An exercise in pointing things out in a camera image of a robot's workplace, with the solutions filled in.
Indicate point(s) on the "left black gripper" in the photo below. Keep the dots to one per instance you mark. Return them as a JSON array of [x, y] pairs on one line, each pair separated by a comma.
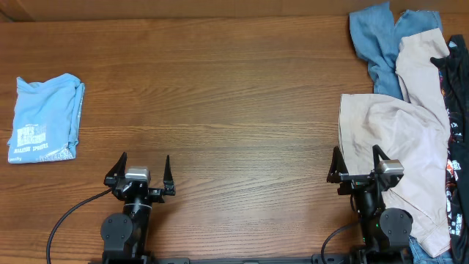
[[158, 195]]

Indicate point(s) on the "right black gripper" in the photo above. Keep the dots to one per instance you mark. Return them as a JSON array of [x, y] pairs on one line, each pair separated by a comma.
[[339, 173]]

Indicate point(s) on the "black orange patterned t-shirt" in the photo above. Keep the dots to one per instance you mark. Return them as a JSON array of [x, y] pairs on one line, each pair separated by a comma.
[[453, 72]]

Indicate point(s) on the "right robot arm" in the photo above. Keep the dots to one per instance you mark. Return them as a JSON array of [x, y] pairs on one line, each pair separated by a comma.
[[385, 231]]

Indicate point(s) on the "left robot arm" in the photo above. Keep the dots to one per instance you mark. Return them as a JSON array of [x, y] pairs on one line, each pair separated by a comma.
[[125, 234]]

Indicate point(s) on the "beige pink garment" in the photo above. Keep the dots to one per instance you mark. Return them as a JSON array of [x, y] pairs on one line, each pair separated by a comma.
[[414, 130]]

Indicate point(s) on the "folded light blue t-shirt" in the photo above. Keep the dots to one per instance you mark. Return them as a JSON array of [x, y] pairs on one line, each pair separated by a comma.
[[46, 120]]

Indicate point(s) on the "blue denim garment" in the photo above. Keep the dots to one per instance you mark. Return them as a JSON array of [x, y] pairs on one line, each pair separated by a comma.
[[376, 36]]

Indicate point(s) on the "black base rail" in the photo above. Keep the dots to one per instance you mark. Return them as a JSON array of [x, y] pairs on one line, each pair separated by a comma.
[[314, 259]]

